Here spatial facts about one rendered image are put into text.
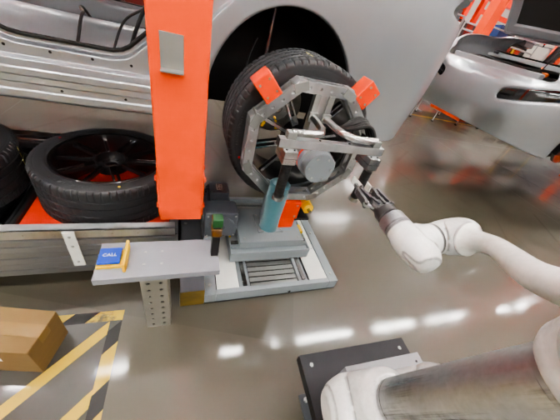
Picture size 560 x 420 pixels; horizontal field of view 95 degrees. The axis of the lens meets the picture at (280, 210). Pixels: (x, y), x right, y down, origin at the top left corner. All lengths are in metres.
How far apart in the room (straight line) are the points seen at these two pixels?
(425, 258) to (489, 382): 0.40
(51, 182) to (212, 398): 1.13
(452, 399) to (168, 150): 0.94
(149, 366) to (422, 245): 1.18
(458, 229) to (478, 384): 0.50
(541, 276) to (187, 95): 0.93
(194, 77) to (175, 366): 1.15
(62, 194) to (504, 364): 1.47
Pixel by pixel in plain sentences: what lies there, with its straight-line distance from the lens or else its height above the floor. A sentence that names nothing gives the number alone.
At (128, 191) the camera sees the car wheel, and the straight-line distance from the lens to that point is 1.36.
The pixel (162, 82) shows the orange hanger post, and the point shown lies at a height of 1.06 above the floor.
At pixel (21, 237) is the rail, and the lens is 1.46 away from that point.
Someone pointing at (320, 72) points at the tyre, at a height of 1.14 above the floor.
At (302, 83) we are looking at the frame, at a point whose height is 1.11.
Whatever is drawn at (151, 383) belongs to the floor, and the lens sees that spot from 1.38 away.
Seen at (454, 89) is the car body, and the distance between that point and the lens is 3.68.
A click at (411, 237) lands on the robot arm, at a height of 0.87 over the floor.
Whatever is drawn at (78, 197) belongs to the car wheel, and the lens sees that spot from 1.41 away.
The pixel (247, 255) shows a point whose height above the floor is 0.15.
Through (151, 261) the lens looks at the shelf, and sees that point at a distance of 1.11.
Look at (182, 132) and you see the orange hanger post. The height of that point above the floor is 0.91.
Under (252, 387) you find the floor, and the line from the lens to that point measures 1.38.
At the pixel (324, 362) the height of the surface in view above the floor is 0.30.
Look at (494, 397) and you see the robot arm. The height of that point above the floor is 0.97.
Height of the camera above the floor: 1.31
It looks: 38 degrees down
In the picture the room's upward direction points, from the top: 17 degrees clockwise
